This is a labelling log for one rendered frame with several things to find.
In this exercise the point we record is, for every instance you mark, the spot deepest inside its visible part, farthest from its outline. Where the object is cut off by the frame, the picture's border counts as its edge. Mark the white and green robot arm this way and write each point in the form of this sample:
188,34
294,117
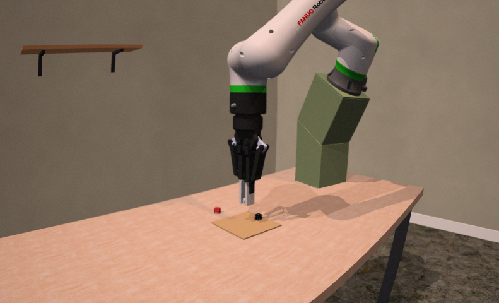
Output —
266,54

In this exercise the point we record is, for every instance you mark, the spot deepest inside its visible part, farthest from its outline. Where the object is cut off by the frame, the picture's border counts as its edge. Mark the tan square mat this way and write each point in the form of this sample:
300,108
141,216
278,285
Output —
245,226

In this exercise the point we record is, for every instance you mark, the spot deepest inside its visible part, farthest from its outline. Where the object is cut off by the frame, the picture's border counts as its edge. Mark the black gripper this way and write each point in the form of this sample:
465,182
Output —
248,154

